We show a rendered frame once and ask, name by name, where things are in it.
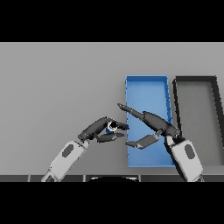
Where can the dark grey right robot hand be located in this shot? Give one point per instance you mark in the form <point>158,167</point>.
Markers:
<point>157,122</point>

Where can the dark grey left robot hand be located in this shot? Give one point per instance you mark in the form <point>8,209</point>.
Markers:
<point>94,128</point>

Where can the blue pipe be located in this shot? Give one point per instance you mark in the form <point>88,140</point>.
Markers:
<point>111,127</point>

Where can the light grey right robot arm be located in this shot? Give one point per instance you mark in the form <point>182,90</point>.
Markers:
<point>186,159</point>

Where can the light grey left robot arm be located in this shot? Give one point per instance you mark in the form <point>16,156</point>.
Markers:
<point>65,159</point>

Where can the blue bin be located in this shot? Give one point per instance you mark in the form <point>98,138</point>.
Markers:
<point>147,96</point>

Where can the dark grey bin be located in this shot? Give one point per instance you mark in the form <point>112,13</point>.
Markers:
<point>198,116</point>

